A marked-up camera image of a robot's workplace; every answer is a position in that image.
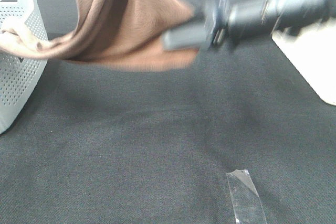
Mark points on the brown microfiber towel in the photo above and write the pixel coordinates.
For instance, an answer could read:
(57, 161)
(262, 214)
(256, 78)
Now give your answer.
(119, 34)

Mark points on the white perforated laundry basket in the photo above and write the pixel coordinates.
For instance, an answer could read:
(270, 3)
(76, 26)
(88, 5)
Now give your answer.
(19, 76)

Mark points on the black table cloth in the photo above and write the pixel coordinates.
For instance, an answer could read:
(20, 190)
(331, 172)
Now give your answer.
(100, 145)

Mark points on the clear tape strip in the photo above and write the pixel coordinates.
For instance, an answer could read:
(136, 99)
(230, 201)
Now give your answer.
(245, 199)

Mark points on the white plastic storage bin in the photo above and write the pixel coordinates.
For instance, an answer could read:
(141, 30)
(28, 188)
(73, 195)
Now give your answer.
(312, 53)

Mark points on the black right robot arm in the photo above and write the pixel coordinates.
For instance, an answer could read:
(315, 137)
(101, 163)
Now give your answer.
(237, 20)

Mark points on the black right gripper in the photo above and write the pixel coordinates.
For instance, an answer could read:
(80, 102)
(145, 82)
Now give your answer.
(217, 26)

